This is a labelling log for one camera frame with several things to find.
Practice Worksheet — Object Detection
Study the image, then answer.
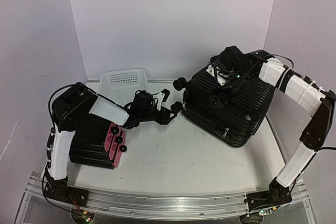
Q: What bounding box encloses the black pink small suitcase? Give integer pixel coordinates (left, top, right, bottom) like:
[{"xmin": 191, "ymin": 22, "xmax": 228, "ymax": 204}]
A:
[{"xmin": 69, "ymin": 114, "xmax": 127, "ymax": 169}]

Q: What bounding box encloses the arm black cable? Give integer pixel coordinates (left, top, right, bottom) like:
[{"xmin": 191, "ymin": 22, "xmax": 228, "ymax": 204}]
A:
[
  {"xmin": 267, "ymin": 53, "xmax": 295, "ymax": 70},
  {"xmin": 48, "ymin": 84, "xmax": 79, "ymax": 130}
]

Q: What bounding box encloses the aluminium front rail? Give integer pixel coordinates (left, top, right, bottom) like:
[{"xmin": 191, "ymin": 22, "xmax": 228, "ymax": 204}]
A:
[{"xmin": 25, "ymin": 174, "xmax": 310, "ymax": 216}]

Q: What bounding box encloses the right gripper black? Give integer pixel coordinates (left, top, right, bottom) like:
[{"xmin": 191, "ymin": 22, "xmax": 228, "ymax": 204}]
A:
[{"xmin": 208, "ymin": 69, "xmax": 253, "ymax": 110}]

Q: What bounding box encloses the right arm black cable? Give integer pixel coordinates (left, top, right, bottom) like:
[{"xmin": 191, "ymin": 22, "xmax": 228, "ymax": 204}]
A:
[{"xmin": 267, "ymin": 53, "xmax": 295, "ymax": 70}]

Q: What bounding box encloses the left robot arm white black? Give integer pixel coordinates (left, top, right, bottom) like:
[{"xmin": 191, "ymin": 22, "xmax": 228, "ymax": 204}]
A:
[{"xmin": 46, "ymin": 82, "xmax": 183, "ymax": 201}]

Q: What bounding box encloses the white perforated plastic basket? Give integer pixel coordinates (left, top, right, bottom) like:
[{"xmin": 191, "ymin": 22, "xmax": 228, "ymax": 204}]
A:
[{"xmin": 98, "ymin": 69, "xmax": 149, "ymax": 106}]

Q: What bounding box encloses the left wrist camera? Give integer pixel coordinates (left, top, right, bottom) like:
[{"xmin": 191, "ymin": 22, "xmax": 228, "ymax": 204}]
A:
[{"xmin": 130, "ymin": 90, "xmax": 154, "ymax": 115}]

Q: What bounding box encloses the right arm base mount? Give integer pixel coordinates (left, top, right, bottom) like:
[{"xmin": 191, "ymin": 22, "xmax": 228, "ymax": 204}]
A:
[{"xmin": 244, "ymin": 178, "xmax": 292, "ymax": 212}]

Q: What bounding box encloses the black ribbed hard suitcase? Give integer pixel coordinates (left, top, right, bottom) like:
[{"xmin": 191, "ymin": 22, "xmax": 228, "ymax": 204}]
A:
[{"xmin": 173, "ymin": 64, "xmax": 275, "ymax": 148}]

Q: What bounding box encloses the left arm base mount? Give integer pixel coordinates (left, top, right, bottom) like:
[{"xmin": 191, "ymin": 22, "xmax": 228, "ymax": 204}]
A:
[{"xmin": 43, "ymin": 172, "xmax": 89, "ymax": 207}]

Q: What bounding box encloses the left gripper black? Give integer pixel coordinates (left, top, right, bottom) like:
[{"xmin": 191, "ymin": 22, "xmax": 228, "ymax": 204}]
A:
[{"xmin": 140, "ymin": 107, "xmax": 178, "ymax": 126}]

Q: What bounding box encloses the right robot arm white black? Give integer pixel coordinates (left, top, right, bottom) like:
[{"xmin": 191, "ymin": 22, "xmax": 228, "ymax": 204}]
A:
[{"xmin": 206, "ymin": 47, "xmax": 335, "ymax": 205}]

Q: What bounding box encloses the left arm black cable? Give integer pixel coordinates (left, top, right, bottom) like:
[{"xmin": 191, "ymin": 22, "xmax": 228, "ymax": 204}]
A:
[{"xmin": 48, "ymin": 84, "xmax": 79, "ymax": 130}]

